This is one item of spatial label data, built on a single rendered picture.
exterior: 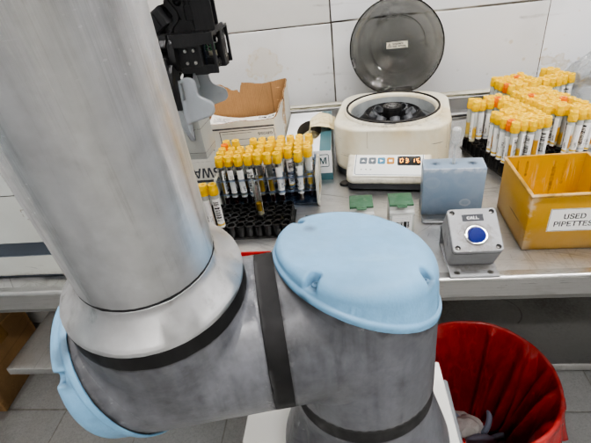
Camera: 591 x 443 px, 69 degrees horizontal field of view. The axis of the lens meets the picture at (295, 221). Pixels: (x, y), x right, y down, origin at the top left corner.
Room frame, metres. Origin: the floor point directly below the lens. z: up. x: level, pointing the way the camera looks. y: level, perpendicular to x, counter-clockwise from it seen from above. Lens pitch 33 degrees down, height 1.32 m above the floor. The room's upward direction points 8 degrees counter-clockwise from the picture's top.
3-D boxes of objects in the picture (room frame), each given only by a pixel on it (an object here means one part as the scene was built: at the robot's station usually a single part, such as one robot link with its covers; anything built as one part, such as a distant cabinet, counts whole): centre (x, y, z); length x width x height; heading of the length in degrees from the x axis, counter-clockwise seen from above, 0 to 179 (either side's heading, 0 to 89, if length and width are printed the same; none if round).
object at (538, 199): (0.57, -0.42, 0.93); 0.13 x 0.13 x 0.10; 81
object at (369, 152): (0.89, -0.24, 0.94); 0.30 x 0.24 x 0.12; 162
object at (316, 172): (0.79, 0.04, 0.91); 0.20 x 0.10 x 0.07; 81
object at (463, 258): (0.53, -0.26, 0.92); 0.13 x 0.07 x 0.08; 171
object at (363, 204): (0.61, -0.11, 0.91); 0.05 x 0.04 x 0.07; 171
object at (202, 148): (0.66, 0.14, 1.08); 0.05 x 0.04 x 0.06; 167
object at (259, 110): (1.00, 0.11, 0.95); 0.29 x 0.25 x 0.15; 171
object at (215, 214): (0.69, 0.09, 0.93); 0.17 x 0.09 x 0.11; 82
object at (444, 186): (0.64, -0.28, 0.92); 0.10 x 0.07 x 0.10; 76
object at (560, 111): (0.80, -0.55, 0.94); 0.02 x 0.02 x 0.11
